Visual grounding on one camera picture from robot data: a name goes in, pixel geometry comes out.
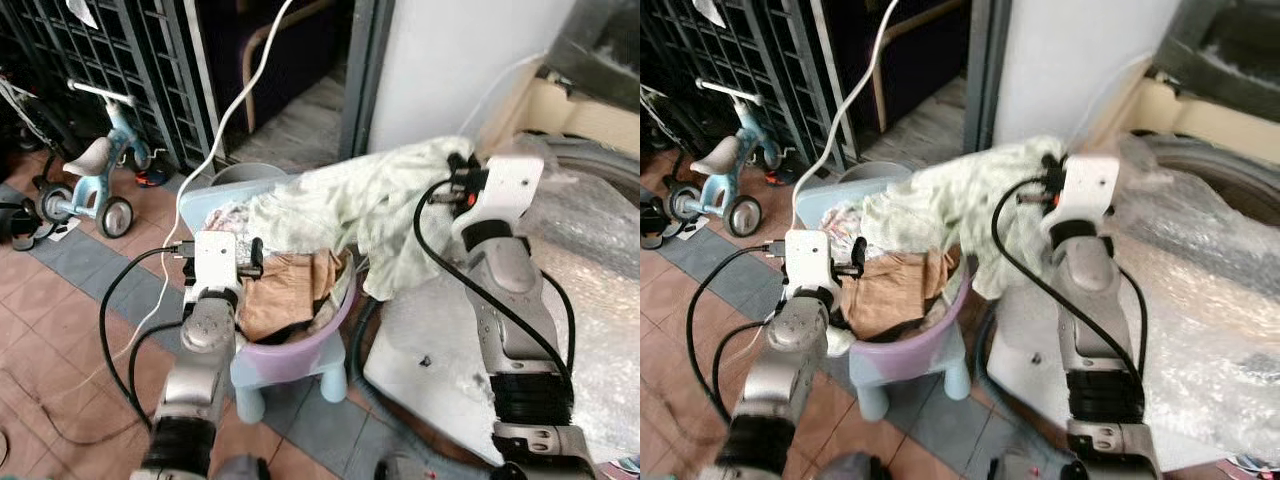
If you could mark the grey robot leg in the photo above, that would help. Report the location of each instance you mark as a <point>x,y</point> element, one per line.
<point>855,468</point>
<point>405,468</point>
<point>1015,468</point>
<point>242,468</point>

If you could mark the brown cloth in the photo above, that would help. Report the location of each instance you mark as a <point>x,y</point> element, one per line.
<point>895,290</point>
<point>285,290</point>

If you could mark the white floral cloth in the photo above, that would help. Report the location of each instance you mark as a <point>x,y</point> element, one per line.
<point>235,215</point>
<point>850,215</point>

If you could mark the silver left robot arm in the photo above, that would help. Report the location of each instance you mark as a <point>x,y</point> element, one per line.
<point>790,370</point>
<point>195,370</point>

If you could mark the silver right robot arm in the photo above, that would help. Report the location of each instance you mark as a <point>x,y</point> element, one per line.
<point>515,300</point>
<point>1095,310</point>

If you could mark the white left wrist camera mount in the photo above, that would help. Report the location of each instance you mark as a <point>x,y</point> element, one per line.
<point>215,258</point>
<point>808,258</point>

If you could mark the dark metal door post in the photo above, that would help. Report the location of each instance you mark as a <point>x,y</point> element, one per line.
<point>985,80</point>
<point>362,80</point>

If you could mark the grey washing machine lid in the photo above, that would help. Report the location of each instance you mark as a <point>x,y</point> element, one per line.
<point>1230,40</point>
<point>600,45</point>

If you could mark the colourful patterned slipper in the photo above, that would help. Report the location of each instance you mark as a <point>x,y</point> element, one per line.
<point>622,465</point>
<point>1250,465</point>

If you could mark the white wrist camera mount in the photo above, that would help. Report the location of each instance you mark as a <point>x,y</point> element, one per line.
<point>808,258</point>
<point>215,258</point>
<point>510,185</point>
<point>1090,185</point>

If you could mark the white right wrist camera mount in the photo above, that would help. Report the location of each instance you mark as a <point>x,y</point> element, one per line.
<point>510,185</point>
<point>1090,185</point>

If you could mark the black metal grid gate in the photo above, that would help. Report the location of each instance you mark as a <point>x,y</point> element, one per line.
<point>730,50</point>
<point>100,50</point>

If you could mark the blue children's tricycle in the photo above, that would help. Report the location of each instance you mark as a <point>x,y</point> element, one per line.
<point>92,157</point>
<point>715,157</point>

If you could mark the brown wooden chair frame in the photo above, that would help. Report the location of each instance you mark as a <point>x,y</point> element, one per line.
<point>247,70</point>
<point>878,80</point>

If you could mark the white washing machine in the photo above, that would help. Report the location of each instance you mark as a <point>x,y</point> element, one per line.
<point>420,330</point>
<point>1030,340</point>

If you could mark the light blue plastic stool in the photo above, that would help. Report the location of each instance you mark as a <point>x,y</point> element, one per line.
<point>815,205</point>
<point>205,205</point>

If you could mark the clear bubble wrap sheet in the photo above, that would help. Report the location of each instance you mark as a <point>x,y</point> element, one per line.
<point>1200,300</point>
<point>590,290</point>

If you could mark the purple plastic basin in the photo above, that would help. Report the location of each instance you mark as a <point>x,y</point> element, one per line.
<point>920,355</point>
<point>300,360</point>

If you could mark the light green cloth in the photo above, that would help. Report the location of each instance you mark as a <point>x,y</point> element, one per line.
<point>350,205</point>
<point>950,205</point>

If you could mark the grey plastic bucket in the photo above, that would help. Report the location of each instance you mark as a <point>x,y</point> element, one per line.
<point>865,172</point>
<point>245,173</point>

